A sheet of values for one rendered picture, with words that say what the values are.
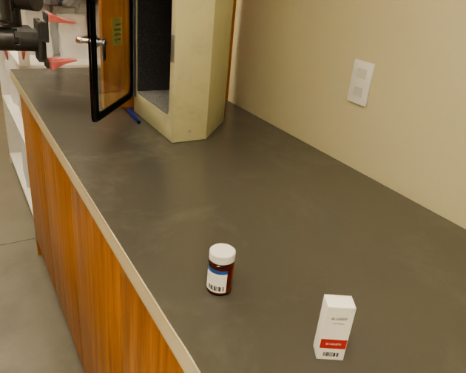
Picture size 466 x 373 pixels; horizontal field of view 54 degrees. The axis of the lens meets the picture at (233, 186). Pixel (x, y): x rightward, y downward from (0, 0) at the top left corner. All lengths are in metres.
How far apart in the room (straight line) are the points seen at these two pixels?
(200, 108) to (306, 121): 0.35
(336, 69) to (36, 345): 1.52
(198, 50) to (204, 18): 0.08
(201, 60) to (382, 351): 0.89
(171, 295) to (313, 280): 0.24
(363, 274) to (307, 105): 0.75
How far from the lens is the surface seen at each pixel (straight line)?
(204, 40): 1.29
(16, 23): 1.59
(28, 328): 2.13
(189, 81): 1.29
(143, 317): 0.91
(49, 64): 1.34
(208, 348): 0.66
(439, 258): 0.97
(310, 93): 1.46
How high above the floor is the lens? 1.40
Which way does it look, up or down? 25 degrees down
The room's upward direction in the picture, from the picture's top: 6 degrees clockwise
